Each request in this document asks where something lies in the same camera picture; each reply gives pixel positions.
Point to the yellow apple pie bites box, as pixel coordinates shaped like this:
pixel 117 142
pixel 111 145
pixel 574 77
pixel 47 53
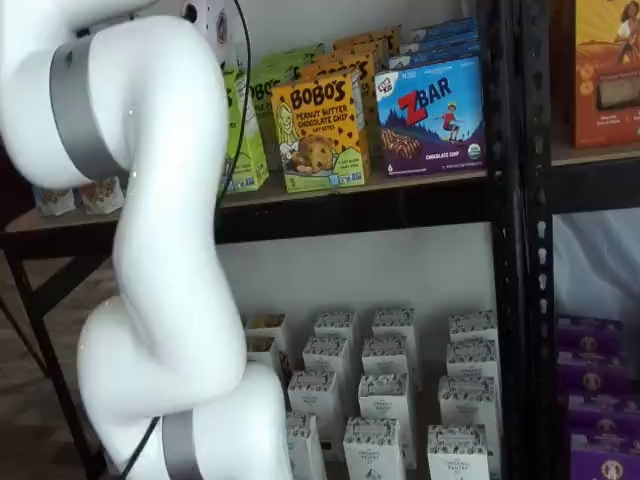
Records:
pixel 252 150

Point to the green Bobo's apple pie box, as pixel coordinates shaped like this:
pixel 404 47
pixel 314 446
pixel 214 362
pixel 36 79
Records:
pixel 262 90
pixel 290 57

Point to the yellow Bobo's peanut butter box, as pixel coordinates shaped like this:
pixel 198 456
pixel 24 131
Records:
pixel 367 42
pixel 320 130
pixel 345 66

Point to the black metal shelf frame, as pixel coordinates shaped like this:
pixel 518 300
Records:
pixel 507 250
pixel 537 300

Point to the orange snack box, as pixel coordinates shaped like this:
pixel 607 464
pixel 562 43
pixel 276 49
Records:
pixel 605 75

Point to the purple snack box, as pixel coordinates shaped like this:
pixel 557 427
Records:
pixel 605 425
pixel 607 467
pixel 590 332
pixel 592 375

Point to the white wrist mount plate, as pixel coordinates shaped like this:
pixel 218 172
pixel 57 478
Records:
pixel 212 25

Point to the yellow nut snack box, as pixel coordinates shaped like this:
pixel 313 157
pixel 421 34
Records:
pixel 265 322
pixel 260 352

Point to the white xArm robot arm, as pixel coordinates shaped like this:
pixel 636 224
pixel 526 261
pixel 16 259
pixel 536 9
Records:
pixel 165 250

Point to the white floral print box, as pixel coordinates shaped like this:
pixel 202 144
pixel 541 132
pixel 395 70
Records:
pixel 457 455
pixel 312 395
pixel 382 395
pixel 465 400
pixel 300 450
pixel 382 355
pixel 334 324
pixel 472 357
pixel 471 325
pixel 370 450
pixel 325 355
pixel 392 322

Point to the blue Zbar snack box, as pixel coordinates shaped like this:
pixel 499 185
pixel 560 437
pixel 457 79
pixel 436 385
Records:
pixel 430 120
pixel 440 39
pixel 445 25
pixel 435 52

